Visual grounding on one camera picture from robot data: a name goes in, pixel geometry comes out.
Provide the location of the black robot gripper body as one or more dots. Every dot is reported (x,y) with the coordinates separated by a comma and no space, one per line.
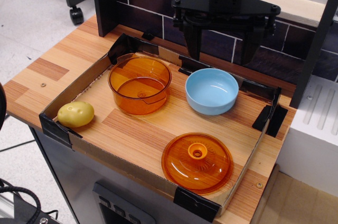
(253,17)

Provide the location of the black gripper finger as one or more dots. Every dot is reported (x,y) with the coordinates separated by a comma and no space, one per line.
(194,41)
(252,39)

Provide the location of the orange transparent pot lid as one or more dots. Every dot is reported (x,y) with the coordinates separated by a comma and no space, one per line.
(198,162)

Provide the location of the orange transparent pot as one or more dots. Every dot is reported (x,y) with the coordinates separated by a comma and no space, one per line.
(140,84)

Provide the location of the light blue bowl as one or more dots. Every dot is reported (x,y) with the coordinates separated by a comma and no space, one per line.
(211,91)

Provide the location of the cardboard fence with black tape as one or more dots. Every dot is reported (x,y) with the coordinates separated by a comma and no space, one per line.
(123,152)

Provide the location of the white toy sink drainer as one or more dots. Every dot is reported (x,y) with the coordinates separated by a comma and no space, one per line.
(309,153)

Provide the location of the yellow plastic potato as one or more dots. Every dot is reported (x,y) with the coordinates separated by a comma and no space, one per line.
(76,114)

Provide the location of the grey toy oven front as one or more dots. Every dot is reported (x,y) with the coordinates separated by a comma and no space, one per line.
(115,209)

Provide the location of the dark vertical post right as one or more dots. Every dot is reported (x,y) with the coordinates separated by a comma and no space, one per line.
(314,52)

